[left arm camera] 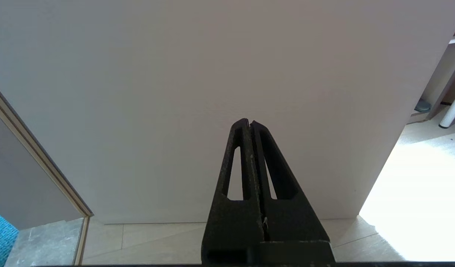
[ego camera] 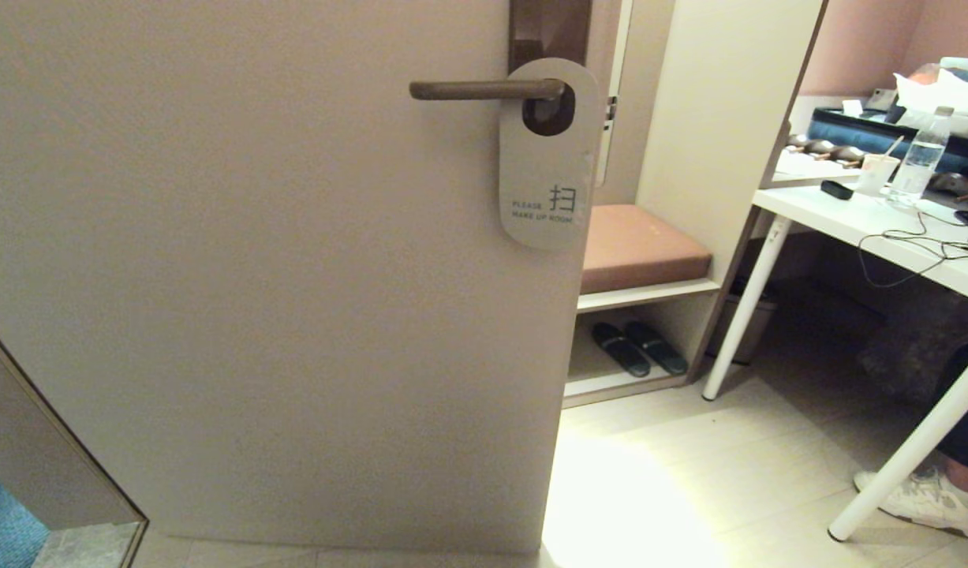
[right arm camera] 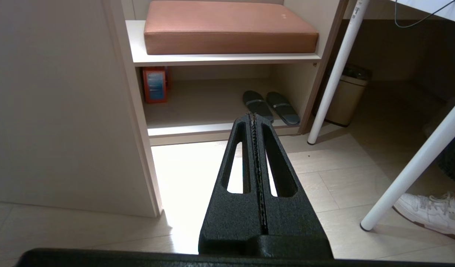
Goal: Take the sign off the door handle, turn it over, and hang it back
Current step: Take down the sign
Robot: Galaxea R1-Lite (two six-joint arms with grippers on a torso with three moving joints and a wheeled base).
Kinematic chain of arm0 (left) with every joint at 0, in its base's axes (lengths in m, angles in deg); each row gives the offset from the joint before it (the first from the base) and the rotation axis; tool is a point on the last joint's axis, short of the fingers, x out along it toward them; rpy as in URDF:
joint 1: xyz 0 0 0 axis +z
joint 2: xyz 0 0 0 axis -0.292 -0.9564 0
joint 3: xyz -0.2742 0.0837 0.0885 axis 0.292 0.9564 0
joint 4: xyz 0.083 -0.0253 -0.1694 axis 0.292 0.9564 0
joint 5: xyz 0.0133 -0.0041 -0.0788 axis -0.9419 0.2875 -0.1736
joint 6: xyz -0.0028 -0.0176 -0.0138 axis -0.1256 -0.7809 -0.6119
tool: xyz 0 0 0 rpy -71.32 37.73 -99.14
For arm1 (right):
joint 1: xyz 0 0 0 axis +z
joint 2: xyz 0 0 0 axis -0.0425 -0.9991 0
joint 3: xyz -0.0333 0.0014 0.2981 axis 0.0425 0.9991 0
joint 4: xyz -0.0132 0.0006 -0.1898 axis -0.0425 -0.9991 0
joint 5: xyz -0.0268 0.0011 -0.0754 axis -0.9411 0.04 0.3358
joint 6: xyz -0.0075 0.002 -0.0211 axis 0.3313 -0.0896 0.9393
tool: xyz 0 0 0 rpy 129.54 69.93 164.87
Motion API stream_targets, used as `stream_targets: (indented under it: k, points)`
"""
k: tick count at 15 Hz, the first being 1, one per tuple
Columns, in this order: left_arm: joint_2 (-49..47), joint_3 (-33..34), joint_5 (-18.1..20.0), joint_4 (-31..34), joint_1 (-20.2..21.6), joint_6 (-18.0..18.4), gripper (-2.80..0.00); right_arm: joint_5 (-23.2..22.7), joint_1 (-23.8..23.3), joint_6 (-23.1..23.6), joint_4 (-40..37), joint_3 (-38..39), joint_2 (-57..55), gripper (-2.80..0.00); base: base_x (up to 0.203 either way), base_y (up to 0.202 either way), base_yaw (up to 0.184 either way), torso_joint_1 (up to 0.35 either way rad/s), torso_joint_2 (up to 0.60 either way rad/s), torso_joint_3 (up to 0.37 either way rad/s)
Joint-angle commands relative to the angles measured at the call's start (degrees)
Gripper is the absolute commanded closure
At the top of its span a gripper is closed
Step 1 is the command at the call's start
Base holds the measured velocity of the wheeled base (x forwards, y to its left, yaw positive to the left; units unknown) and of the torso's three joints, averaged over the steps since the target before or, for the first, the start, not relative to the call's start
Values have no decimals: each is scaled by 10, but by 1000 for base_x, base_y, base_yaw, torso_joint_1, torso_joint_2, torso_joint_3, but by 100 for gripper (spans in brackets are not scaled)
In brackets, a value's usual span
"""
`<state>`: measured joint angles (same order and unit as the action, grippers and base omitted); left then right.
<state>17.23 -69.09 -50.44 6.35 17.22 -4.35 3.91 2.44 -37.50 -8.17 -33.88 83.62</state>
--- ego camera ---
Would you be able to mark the white door hanger sign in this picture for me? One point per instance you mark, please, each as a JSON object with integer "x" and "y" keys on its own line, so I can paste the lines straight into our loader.
{"x": 547, "y": 170}

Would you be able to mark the white room door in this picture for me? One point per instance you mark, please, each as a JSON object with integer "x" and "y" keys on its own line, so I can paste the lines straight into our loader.
{"x": 255, "y": 276}

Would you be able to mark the brown door lock plate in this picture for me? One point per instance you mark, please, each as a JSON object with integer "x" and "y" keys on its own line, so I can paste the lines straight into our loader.
{"x": 551, "y": 31}

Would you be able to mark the black slipper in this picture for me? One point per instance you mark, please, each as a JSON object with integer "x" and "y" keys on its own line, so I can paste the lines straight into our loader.
{"x": 657, "y": 347}
{"x": 619, "y": 349}

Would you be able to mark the brown bench cushion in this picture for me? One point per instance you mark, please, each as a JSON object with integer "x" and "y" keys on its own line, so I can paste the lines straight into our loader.
{"x": 641, "y": 248}

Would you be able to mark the grey waste bin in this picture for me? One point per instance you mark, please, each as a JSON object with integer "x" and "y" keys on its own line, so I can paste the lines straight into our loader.
{"x": 756, "y": 323}

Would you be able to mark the cream bench shelf cabinet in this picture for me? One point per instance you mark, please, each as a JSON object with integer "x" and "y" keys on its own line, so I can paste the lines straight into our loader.
{"x": 720, "y": 118}

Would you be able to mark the small black case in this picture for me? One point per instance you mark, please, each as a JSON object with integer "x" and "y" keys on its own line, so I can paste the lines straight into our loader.
{"x": 836, "y": 189}

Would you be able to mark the white table with round legs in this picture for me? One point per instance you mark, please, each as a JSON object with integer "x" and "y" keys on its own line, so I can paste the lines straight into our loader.
{"x": 846, "y": 217}

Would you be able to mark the dark blue suitcase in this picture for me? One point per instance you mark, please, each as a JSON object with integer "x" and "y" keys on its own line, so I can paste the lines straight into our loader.
{"x": 854, "y": 132}

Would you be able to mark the white paper cup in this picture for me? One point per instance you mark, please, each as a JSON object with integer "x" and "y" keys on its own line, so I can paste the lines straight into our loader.
{"x": 876, "y": 175}

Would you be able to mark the small white box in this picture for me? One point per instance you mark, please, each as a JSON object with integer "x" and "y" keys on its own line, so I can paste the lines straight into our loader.
{"x": 852, "y": 107}

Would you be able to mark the thin wooden stir stick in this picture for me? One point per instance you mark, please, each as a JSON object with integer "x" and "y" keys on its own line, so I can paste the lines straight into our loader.
{"x": 894, "y": 146}

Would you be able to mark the grey mottled bag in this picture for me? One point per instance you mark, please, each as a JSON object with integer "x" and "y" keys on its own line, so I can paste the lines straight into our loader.
{"x": 913, "y": 351}

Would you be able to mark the clear plastic water bottle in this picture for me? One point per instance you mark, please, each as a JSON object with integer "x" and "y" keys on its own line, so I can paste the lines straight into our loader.
{"x": 919, "y": 162}

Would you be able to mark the dark brown rounded object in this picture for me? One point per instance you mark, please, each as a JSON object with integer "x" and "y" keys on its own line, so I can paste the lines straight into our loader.
{"x": 957, "y": 188}

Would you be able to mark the white sneaker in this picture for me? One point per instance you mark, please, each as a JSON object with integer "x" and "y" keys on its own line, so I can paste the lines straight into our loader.
{"x": 921, "y": 498}

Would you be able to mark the white plastic bag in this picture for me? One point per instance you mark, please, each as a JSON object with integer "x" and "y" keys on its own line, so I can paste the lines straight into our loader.
{"x": 945, "y": 99}

